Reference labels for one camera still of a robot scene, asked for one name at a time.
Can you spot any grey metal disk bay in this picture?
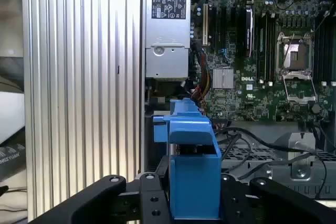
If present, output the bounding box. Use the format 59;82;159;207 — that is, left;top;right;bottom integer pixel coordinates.
219;121;336;200

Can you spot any silver power supply unit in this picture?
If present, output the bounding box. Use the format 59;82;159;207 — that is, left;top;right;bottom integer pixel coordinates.
144;0;192;79

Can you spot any thick black disk wire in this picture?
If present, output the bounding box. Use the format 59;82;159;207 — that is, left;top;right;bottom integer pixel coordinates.
216;126;329;156

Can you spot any white box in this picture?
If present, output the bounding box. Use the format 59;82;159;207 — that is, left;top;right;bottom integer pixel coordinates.
0;91;26;145

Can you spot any thin black disk wire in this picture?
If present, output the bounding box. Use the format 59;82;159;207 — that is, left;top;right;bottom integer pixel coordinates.
220;133;320;180

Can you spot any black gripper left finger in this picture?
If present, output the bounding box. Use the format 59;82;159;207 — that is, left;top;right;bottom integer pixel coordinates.
27;155;171;224

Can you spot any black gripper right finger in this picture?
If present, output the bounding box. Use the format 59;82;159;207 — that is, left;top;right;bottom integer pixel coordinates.
220;173;336;224

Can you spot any white expansion slot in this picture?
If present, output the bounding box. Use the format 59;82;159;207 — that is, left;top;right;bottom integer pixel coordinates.
202;3;209;47

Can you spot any hard disk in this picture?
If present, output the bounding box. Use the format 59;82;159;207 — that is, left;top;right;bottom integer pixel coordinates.
152;98;223;221

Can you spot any black strap with white print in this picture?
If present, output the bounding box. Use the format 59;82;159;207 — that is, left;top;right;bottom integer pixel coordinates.
0;140;27;182

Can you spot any grey open PC case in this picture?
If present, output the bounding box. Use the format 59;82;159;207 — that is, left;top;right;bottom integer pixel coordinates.
140;0;336;201

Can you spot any green motherboard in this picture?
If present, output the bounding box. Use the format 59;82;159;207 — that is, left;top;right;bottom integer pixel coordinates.
190;0;336;123

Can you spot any black RAM slot bank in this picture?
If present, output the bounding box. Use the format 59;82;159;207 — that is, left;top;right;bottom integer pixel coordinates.
256;13;277;83
314;11;336;83

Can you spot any silver chipset heatsink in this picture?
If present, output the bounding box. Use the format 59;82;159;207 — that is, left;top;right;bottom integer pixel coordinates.
212;67;235;90

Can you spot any coloured power cable bundle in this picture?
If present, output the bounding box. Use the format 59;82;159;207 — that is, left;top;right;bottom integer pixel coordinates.
191;39;212;104

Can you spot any metal socket cover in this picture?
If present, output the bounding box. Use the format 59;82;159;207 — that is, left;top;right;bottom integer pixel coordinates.
282;73;317;104

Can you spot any CPU socket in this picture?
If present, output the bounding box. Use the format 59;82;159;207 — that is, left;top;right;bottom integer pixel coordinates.
275;31;314;74

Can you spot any thin metal locking lever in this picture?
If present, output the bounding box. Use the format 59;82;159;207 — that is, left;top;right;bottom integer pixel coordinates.
281;34;296;63

